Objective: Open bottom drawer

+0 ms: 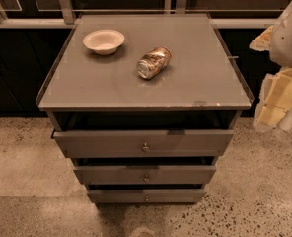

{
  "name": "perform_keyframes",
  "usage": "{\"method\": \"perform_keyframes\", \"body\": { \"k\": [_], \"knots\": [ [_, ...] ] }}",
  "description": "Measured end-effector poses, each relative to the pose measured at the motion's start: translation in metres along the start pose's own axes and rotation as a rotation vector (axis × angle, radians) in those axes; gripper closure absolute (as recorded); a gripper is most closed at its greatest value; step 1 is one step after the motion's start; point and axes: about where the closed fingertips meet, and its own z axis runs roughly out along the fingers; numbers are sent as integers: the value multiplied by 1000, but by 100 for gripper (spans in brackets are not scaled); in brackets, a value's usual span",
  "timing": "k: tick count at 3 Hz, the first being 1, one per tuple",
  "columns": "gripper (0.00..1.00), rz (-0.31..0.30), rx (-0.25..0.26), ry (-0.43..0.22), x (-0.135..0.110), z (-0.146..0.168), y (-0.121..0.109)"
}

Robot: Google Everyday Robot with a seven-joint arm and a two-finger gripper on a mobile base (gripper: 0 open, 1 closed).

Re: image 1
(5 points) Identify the grey bottom drawer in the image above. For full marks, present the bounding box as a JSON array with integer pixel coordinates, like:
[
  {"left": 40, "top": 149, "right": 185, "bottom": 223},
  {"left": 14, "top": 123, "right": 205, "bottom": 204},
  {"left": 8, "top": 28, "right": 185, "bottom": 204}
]
[{"left": 88, "top": 189, "right": 205, "bottom": 204}]

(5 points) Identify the grey drawer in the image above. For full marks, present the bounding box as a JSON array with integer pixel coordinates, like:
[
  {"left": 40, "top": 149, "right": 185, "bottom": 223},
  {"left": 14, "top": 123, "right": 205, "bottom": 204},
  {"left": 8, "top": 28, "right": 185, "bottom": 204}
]
[
  {"left": 53, "top": 129, "right": 233, "bottom": 158},
  {"left": 88, "top": 189, "right": 205, "bottom": 204},
  {"left": 74, "top": 165, "right": 216, "bottom": 185}
]

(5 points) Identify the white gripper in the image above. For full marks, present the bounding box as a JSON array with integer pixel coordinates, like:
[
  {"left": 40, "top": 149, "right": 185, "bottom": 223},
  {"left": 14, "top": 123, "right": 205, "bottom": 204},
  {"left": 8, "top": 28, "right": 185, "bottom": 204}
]
[{"left": 249, "top": 26, "right": 292, "bottom": 132}]

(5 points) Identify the crushed brown soda can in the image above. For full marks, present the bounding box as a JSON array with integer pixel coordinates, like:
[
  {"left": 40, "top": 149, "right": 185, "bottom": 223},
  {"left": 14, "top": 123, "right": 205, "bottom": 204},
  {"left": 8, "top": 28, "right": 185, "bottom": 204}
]
[{"left": 137, "top": 46, "right": 172, "bottom": 80}]

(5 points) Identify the white paper bowl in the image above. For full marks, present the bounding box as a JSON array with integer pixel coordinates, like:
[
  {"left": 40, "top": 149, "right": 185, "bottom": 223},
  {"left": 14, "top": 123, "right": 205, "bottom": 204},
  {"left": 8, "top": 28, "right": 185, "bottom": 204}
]
[{"left": 83, "top": 29, "right": 125, "bottom": 55}]

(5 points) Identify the grey middle drawer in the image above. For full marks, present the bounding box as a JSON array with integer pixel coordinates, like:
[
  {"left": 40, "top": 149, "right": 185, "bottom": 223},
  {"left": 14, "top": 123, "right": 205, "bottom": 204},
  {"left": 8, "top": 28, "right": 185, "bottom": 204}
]
[{"left": 74, "top": 165, "right": 216, "bottom": 185}]

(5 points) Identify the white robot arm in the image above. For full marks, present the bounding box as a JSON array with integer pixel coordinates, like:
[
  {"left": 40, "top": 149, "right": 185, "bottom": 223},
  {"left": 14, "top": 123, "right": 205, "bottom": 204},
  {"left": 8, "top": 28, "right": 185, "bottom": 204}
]
[{"left": 250, "top": 1, "right": 292, "bottom": 132}]

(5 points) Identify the metal railing frame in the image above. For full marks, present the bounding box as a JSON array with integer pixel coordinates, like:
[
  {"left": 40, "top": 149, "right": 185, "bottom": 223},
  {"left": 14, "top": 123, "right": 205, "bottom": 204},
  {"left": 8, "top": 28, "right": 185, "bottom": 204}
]
[{"left": 0, "top": 0, "right": 291, "bottom": 29}]

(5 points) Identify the grey drawer cabinet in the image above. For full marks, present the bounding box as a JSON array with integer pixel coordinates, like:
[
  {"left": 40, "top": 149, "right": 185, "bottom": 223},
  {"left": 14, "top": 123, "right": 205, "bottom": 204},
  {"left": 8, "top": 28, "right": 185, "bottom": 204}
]
[{"left": 36, "top": 14, "right": 253, "bottom": 192}]

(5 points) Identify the grey top drawer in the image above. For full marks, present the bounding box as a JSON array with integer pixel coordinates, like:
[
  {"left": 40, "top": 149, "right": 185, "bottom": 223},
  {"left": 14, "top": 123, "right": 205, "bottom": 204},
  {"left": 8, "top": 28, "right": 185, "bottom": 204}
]
[{"left": 53, "top": 129, "right": 233, "bottom": 158}]

